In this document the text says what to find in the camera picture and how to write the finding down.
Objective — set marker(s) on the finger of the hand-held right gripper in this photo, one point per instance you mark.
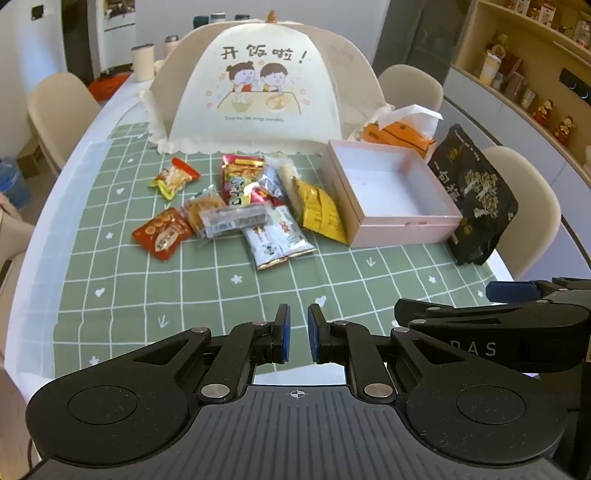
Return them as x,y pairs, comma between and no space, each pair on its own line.
415,310
508,290

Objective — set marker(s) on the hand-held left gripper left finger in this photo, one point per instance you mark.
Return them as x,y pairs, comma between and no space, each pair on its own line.
284,333

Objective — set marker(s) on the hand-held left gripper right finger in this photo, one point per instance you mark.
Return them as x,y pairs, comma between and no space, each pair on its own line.
316,334

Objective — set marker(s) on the pink cardboard box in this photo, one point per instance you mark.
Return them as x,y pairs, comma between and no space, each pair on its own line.
392,230

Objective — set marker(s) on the red cracker packet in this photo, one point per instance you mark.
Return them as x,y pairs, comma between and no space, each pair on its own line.
161,233

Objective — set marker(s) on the orange yellow snack packet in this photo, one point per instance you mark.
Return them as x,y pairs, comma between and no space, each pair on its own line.
173,177

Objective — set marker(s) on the green checked tablecloth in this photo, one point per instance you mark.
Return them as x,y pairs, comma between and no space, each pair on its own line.
323,286

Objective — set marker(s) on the beige chair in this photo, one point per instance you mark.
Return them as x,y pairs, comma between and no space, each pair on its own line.
14,240
411,85
60,110
531,203

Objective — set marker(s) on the black snack bag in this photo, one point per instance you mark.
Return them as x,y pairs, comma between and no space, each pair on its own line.
475,184

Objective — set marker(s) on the clear dark snack packet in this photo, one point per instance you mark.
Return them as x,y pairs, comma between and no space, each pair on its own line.
231,221

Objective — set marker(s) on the small red snack packet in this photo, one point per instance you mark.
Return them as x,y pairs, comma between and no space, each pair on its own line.
263,197

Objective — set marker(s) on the silver snack packet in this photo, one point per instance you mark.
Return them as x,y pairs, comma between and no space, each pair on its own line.
272,182

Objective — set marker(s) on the beige stick snack packet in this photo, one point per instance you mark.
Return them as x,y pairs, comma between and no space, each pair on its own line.
286,173

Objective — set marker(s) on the white cabinet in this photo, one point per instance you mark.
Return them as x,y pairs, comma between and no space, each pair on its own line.
480,124

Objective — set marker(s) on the red gold figurine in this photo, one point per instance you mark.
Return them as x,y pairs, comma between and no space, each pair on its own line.
542,111
563,130

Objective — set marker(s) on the orange tissue box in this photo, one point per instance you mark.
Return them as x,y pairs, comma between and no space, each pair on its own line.
397,134

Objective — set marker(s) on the glass jar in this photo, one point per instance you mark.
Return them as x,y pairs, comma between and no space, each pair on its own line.
581,33
528,98

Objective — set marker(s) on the white tissue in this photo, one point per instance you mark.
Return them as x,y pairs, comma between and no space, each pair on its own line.
415,114

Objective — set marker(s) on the black socket panel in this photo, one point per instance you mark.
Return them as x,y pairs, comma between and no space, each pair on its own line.
575,83

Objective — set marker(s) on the yellow white cup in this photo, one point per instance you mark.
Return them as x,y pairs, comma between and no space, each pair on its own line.
490,67

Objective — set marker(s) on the wooden shelf unit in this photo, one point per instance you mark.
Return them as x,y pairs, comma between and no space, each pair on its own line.
531,55

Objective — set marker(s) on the cream printed food cover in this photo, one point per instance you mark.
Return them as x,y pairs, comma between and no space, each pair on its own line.
194,92

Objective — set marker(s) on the dark grey cabinet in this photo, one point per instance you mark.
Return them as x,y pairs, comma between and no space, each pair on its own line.
415,37

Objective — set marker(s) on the red orange bag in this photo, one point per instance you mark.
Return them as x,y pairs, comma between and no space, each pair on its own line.
108,87

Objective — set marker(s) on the cream canister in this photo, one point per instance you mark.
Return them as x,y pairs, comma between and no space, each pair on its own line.
143,62

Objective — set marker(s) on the brown cardboard box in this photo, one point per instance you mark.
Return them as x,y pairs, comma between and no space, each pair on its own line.
30,159

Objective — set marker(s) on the pink thermos bottle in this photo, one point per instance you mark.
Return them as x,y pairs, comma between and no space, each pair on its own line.
171,46

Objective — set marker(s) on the blue water jug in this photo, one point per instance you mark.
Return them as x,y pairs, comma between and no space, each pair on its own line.
11,182

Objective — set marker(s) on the white refrigerator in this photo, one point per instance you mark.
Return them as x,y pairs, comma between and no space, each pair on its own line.
119,37

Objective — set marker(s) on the black wall switch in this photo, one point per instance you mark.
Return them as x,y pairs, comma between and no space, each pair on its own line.
38,12

